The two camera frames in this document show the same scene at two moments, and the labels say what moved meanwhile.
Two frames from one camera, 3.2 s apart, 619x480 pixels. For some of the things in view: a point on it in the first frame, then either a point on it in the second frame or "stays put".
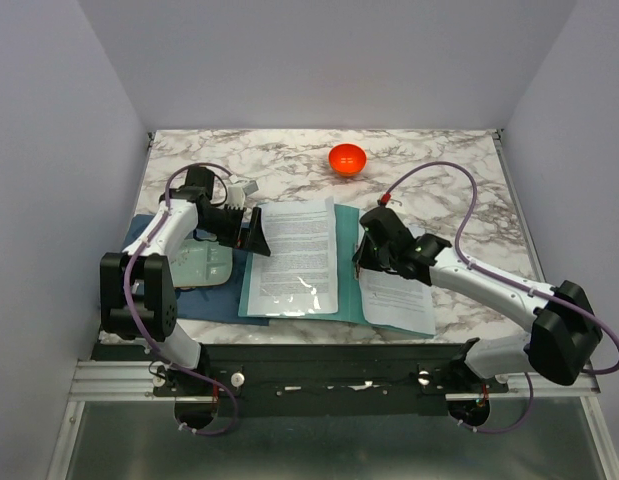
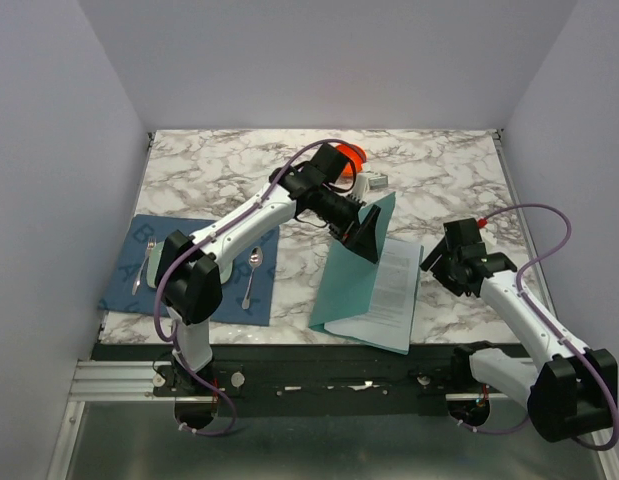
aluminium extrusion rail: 132,381 stays put
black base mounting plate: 315,380 stays put
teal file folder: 350,302 -> 348,285
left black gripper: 252,238 -> 357,237
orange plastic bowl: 347,159 stays put
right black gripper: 362,258 -> 438,267
